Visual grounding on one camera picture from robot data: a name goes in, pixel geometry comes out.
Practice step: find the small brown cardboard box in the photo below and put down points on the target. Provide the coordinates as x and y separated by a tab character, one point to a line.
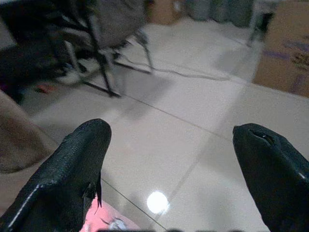
161	12

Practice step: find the grey pleated curtain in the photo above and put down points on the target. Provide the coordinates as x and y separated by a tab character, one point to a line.
217	9

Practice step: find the pink pillow with round print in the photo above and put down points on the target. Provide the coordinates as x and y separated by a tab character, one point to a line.
106	217

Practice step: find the black furniture frame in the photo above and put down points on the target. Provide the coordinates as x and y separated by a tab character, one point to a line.
29	62

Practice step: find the grey fabric chair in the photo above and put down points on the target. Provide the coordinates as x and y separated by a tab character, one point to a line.
116	21

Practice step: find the brown round velvet sofa chair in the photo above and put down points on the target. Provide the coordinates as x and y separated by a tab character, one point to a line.
17	140

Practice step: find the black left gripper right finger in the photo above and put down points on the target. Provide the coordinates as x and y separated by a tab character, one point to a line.
272	174

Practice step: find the small red object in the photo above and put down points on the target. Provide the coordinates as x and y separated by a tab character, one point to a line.
44	89

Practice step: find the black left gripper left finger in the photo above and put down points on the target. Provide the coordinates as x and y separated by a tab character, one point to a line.
65	174

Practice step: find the cardboard box with purple print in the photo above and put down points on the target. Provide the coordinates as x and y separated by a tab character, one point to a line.
280	36

